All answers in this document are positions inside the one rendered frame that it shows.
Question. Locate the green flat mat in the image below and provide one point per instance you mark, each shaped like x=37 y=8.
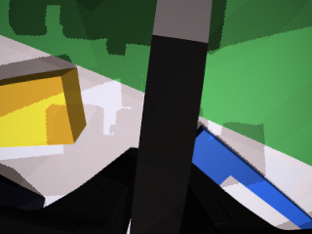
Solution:
x=258 y=79

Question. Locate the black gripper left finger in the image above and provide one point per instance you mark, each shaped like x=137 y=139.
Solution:
x=102 y=205

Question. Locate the yellow rectangular block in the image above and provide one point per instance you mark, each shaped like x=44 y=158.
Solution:
x=42 y=108

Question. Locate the grey golf putter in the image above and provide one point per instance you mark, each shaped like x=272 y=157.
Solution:
x=176 y=68

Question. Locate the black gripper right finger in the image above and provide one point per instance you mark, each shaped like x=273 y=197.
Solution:
x=210 y=210

